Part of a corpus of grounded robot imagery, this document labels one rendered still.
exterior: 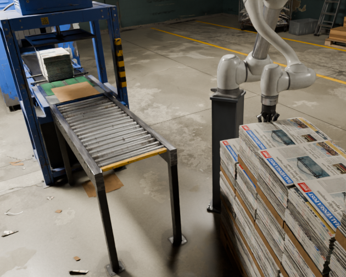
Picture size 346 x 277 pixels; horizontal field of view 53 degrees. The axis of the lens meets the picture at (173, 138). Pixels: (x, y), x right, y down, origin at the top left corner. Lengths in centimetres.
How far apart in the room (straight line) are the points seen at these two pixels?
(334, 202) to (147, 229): 175
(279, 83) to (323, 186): 63
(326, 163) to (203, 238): 137
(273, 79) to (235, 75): 62
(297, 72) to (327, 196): 74
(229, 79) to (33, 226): 197
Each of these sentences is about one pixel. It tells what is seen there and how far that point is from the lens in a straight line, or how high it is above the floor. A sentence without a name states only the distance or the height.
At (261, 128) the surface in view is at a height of 106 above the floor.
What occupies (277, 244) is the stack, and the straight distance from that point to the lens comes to 169.
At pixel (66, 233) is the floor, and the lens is 296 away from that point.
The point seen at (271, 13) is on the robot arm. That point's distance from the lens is 222.
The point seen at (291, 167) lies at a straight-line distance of 155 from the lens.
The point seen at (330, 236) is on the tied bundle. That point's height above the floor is 105.
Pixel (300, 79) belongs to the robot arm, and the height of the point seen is 129.
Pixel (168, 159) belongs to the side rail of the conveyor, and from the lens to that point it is 226.
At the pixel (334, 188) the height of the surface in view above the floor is 107.
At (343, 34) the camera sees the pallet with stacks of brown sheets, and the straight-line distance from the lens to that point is 833.
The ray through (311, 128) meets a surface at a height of 106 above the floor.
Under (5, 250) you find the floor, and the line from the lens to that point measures 302.
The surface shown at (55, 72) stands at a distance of 396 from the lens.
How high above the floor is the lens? 187
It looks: 27 degrees down
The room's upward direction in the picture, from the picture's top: 4 degrees counter-clockwise
